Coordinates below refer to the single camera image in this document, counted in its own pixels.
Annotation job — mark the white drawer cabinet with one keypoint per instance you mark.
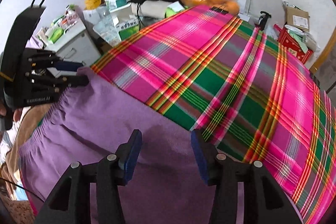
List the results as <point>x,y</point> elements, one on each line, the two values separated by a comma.
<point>76,45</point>

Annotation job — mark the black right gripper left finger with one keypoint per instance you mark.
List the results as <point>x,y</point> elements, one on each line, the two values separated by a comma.
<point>69,200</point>

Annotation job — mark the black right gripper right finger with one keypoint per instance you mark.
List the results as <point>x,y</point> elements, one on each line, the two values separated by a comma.
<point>245,193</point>

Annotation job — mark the black binder clip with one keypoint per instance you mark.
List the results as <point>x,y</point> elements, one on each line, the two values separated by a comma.
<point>219,10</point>

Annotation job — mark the green white medicine box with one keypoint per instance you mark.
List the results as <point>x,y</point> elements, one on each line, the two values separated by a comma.
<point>117,22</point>

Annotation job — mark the purple knit sweater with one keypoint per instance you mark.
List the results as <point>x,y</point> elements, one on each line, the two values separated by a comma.
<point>89,123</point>

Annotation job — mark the brown cardboard parcel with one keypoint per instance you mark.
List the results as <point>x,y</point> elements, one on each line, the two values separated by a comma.
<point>296,17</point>

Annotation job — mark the red gift box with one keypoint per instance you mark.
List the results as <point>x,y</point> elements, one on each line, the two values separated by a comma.
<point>294,40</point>

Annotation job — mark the white small carton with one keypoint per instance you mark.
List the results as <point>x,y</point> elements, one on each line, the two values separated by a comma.
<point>244,6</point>

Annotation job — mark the pink green plaid tablecloth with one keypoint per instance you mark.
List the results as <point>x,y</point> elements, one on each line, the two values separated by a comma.
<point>251,97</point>

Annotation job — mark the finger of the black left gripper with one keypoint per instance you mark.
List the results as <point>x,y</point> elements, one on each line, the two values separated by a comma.
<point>67,66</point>
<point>72,81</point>

